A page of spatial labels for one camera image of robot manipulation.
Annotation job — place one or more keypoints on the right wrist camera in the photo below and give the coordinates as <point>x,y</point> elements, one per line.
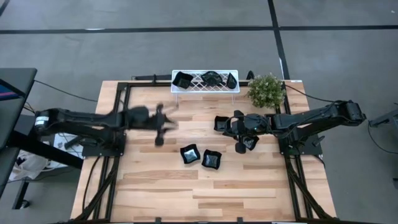
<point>239,127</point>

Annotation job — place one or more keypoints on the black side desk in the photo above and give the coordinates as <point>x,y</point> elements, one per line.
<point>21,74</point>

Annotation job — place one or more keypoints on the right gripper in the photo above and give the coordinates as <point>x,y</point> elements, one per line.
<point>256,124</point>

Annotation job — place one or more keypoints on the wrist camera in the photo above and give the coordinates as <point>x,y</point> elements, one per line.
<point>239,127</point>
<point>141,113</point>

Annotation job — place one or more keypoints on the black desk leg beam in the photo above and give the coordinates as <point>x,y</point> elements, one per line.
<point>46,151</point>

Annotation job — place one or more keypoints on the black rear crossbar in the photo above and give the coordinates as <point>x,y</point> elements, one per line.
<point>146,77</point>

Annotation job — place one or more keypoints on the green potted plant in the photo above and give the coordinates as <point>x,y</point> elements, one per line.
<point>265,91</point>

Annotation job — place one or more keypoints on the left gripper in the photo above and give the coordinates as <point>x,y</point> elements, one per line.
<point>159,124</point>

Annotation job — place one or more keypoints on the black edge clamp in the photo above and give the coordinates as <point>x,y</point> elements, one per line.
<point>239,220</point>
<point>158,220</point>

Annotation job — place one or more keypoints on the white paper sheet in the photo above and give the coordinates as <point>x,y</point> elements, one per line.
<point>60,143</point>

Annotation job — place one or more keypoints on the black pointed mount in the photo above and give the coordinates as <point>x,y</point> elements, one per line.
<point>250,75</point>

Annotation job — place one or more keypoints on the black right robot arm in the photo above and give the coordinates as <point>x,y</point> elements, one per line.
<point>311,119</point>

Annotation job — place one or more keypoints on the blue screen laptop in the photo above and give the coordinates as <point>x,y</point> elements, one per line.
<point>7,93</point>

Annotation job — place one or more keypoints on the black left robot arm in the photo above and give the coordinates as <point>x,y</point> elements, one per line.
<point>77,121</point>

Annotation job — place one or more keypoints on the white plastic bag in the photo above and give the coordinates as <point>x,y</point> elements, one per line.
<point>31,166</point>

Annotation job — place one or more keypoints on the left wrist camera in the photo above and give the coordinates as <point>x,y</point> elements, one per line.
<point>141,113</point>

